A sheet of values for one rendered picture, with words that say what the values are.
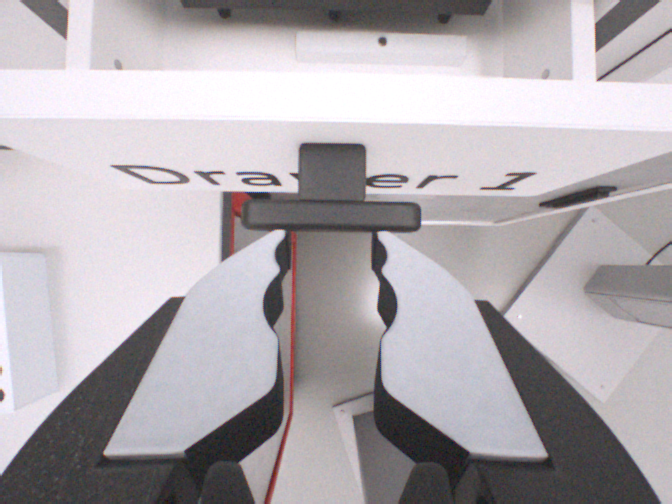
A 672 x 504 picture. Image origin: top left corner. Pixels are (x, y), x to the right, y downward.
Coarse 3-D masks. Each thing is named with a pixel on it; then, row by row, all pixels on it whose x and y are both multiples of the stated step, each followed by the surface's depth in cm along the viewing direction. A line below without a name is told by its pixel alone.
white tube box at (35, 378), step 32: (0, 256) 23; (32, 256) 26; (0, 288) 23; (32, 288) 25; (0, 320) 23; (32, 320) 25; (0, 352) 23; (32, 352) 24; (0, 384) 23; (32, 384) 24
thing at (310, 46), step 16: (304, 32) 19; (320, 32) 19; (336, 32) 19; (352, 32) 19; (304, 48) 19; (320, 48) 19; (336, 48) 19; (352, 48) 19; (368, 48) 19; (384, 48) 19; (400, 48) 19; (416, 48) 19; (432, 48) 19; (448, 48) 19; (464, 48) 19; (384, 64) 20; (400, 64) 20; (416, 64) 20; (432, 64) 20; (448, 64) 20
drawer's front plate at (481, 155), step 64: (0, 128) 11; (64, 128) 11; (128, 128) 11; (192, 128) 11; (256, 128) 11; (320, 128) 11; (384, 128) 11; (448, 128) 11; (512, 128) 11; (576, 128) 11; (640, 128) 11; (384, 192) 21; (448, 192) 21; (512, 192) 20
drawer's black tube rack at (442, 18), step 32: (192, 0) 17; (224, 0) 17; (256, 0) 17; (288, 0) 17; (320, 0) 17; (352, 0) 17; (384, 0) 17; (416, 0) 17; (448, 0) 17; (480, 0) 17
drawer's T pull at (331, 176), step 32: (320, 160) 12; (352, 160) 12; (320, 192) 12; (352, 192) 12; (256, 224) 12; (288, 224) 12; (320, 224) 12; (352, 224) 12; (384, 224) 12; (416, 224) 12
